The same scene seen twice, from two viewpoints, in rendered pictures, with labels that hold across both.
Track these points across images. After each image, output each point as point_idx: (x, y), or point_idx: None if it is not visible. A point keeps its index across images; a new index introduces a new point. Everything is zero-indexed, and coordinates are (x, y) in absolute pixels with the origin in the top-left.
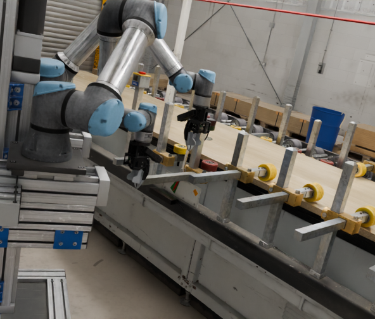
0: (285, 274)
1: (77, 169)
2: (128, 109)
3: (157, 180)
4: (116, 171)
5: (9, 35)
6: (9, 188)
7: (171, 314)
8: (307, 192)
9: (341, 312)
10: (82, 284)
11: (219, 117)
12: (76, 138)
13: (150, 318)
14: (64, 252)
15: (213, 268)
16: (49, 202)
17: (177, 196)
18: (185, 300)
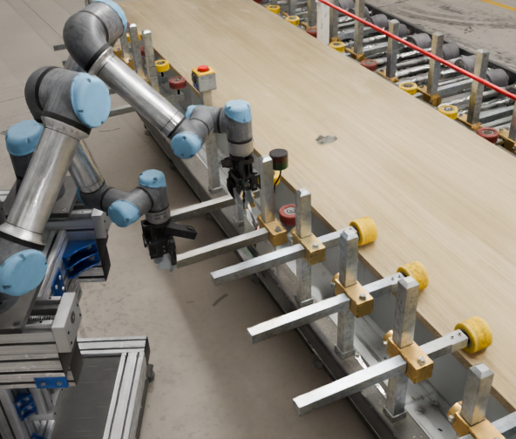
0: (358, 401)
1: (10, 329)
2: (116, 193)
3: (200, 257)
4: (204, 199)
5: None
6: None
7: (294, 383)
8: (393, 285)
9: None
10: (191, 336)
11: (393, 62)
12: (84, 218)
13: (263, 389)
14: (180, 285)
15: None
16: (3, 354)
17: (259, 253)
18: (318, 361)
